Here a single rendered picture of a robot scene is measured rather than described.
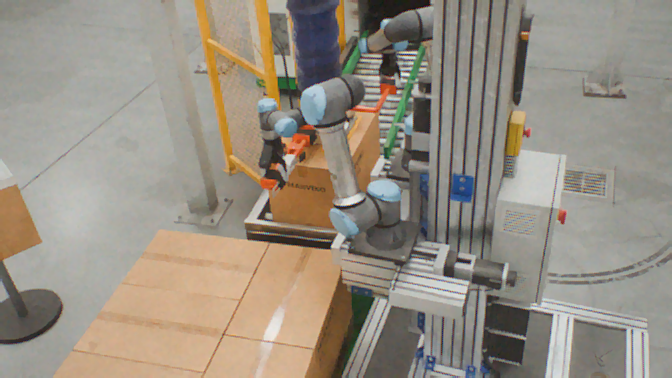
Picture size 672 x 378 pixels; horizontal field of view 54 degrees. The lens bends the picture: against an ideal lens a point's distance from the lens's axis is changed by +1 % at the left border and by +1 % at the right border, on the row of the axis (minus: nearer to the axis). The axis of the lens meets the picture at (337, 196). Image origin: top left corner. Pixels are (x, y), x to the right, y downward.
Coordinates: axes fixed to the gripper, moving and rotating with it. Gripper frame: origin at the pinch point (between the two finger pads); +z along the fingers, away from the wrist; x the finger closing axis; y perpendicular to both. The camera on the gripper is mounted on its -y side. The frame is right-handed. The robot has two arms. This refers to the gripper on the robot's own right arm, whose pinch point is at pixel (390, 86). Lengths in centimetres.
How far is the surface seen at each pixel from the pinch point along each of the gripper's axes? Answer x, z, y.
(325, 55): -20, -32, 37
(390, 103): -20, 54, -75
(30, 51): -432, 113, -199
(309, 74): -27, -23, 40
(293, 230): -32, 48, 66
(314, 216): -22, 42, 61
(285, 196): -37, 32, 61
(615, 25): 116, 55, -227
